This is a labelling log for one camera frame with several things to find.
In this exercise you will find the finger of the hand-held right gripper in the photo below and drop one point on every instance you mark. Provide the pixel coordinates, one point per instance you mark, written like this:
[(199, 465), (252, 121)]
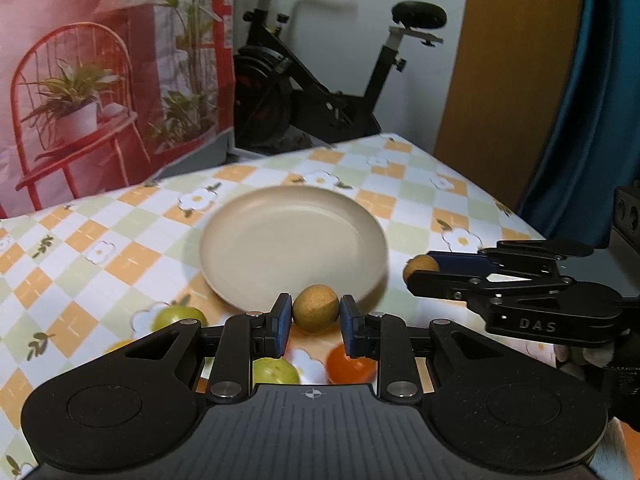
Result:
[(465, 262), (440, 285)]

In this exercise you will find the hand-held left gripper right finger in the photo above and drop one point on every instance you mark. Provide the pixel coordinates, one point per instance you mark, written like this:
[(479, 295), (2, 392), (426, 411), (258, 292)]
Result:
[(350, 327)]

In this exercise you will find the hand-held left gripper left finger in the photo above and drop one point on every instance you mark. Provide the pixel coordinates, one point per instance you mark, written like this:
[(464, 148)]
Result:
[(282, 322)]

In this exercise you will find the brown longan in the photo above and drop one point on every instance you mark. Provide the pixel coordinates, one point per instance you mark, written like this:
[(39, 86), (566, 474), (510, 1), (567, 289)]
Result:
[(313, 308), (420, 266)]

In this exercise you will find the orange tangerine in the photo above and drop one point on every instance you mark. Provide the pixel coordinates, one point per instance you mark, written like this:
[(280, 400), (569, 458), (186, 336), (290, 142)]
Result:
[(350, 367)]

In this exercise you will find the green jujube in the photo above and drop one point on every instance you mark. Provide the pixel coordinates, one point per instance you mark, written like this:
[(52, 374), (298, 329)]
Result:
[(275, 372)]

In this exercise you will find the beige round plate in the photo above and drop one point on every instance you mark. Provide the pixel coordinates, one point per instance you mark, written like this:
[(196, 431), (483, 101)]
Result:
[(295, 240)]

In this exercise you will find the yellow-green jujube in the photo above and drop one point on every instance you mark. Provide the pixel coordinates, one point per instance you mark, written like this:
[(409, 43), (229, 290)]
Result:
[(175, 317)]

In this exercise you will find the person's right hand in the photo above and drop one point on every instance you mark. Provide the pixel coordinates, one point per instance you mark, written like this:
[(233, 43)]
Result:
[(585, 357)]

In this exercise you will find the checked flower tablecloth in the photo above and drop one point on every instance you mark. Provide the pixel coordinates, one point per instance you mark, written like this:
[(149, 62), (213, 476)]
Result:
[(100, 280)]

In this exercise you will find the blue curtain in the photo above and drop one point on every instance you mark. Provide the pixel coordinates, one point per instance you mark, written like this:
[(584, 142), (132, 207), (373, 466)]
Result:
[(600, 110)]

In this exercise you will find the wooden door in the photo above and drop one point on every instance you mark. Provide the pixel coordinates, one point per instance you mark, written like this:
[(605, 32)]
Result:
[(515, 60)]

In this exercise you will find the black exercise bike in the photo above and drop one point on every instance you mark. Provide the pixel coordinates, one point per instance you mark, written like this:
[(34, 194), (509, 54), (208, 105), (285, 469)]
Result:
[(280, 85)]

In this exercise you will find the pink printed backdrop cloth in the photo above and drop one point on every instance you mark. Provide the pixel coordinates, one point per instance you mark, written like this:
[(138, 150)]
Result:
[(100, 35)]

